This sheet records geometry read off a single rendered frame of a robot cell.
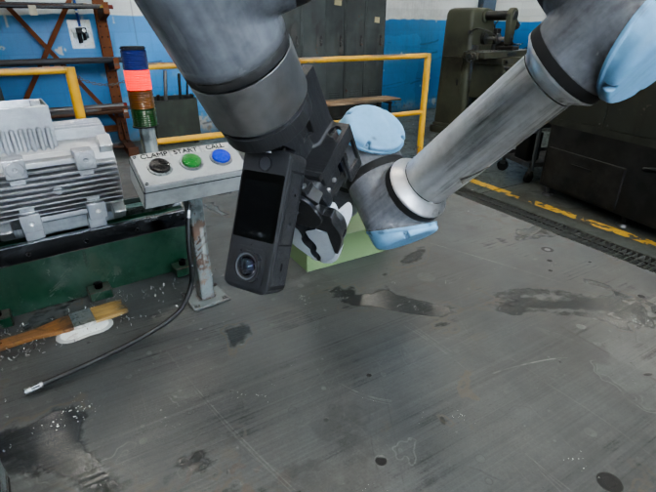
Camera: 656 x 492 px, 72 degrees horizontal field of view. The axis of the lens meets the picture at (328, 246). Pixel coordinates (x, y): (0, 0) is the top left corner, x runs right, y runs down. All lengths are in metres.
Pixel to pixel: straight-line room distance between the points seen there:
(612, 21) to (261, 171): 0.39
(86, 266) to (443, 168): 0.66
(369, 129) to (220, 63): 0.54
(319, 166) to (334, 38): 6.06
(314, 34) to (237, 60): 5.95
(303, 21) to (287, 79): 5.89
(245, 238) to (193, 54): 0.14
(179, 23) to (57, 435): 0.55
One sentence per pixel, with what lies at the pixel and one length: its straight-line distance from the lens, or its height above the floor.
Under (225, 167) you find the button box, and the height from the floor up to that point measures 1.05.
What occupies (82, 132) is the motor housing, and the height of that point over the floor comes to 1.09.
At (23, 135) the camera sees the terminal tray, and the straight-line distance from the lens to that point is 0.89.
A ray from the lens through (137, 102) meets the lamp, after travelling 1.25.
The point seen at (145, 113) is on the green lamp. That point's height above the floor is 1.07.
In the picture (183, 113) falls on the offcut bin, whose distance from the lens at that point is 5.69.
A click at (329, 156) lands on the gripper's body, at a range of 0.38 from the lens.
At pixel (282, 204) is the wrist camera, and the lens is 0.35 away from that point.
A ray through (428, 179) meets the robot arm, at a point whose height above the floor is 1.05.
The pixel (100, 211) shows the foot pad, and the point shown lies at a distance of 0.89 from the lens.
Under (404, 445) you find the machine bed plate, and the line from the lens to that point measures 0.61.
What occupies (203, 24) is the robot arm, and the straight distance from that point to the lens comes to 0.28.
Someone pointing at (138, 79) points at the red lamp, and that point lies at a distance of 1.24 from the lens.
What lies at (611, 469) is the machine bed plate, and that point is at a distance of 0.67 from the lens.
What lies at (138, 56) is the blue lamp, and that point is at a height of 1.20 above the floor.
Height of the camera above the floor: 1.26
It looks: 26 degrees down
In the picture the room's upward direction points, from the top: straight up
